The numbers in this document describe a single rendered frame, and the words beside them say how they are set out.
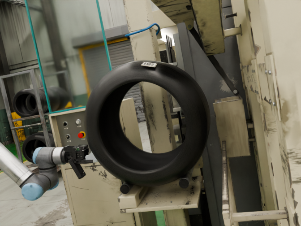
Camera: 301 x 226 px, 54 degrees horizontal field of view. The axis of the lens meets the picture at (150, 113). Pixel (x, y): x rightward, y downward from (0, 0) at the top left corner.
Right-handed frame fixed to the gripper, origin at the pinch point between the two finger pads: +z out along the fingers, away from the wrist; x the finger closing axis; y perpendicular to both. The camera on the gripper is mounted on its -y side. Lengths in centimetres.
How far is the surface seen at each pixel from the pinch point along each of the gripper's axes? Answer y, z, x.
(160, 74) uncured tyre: 41, 34, -12
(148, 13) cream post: 74, 21, 28
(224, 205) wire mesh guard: 5, 59, -55
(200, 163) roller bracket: -9, 46, 25
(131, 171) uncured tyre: -1.0, 19.3, -12.3
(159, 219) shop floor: -104, -5, 140
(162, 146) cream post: 0.0, 25.5, 27.8
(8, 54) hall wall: 153, -771, 915
